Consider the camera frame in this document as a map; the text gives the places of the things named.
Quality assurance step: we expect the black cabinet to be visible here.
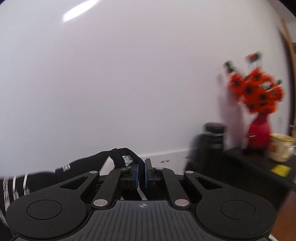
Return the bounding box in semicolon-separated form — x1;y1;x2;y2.
185;147;295;210

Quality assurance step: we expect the black hooded sweatshirt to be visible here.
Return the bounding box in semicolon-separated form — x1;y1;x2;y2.
1;148;144;240

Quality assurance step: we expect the black water bottle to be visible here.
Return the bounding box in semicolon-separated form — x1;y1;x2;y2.
190;122;227;163

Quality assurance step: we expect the cream ceramic mug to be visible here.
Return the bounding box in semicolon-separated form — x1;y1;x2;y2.
267;133;295;163

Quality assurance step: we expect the white wall socket panel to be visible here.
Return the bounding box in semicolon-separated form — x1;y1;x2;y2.
140;149;197;174

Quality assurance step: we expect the red flower vase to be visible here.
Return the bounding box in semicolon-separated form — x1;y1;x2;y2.
246;112;271;151

